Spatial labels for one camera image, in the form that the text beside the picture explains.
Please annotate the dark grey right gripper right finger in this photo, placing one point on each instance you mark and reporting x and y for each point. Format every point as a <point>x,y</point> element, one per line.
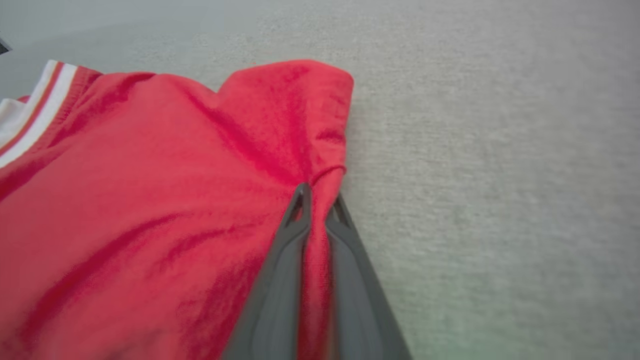
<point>360,310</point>

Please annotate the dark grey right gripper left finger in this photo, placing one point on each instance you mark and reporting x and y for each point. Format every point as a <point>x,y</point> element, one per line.
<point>275,300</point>

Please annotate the red basketball jersey number 33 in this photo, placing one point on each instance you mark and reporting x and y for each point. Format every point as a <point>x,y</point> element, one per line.
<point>150,175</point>

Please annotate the grey fabric sofa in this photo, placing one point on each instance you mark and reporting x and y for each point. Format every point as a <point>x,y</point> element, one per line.
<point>500,175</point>

